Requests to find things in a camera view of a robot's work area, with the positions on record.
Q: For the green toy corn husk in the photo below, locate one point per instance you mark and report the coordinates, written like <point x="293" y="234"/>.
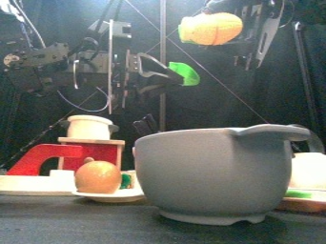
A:
<point x="186" y="73"/>

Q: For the yellow toy corn cob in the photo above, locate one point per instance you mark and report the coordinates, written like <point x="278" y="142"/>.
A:
<point x="211" y="28"/>

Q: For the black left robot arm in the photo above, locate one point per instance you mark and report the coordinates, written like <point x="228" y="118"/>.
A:
<point x="37" y="63"/>

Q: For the small white toy pot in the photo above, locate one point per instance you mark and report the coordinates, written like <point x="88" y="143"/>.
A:
<point x="89" y="127"/>

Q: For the red wooden toy stove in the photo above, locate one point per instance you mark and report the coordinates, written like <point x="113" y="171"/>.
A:
<point x="80" y="152"/>

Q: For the large grey toy pot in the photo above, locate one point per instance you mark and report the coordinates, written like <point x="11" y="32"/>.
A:
<point x="211" y="174"/>

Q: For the small green toy piece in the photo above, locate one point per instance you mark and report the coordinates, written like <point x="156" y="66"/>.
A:
<point x="125" y="181"/>

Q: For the orange toy onion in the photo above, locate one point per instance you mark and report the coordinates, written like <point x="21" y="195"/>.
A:
<point x="97" y="178"/>

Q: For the small white plate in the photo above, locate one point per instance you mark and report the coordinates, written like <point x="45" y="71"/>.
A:
<point x="111" y="196"/>

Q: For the white block at right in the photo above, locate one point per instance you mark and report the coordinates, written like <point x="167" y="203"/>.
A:
<point x="309" y="171"/>

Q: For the white flat toy base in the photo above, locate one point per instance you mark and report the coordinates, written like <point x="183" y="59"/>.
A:
<point x="29" y="185"/>

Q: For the flat green toy leaf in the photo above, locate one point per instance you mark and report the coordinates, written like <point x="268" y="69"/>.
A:
<point x="298" y="193"/>

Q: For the wooden rimmed plate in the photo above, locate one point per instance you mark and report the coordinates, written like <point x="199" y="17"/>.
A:
<point x="302" y="205"/>

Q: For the thin metal frame pole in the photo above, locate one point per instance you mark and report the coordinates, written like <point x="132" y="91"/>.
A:
<point x="163" y="105"/>

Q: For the black frame post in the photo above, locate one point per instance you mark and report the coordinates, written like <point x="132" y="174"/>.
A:
<point x="305" y="79"/>

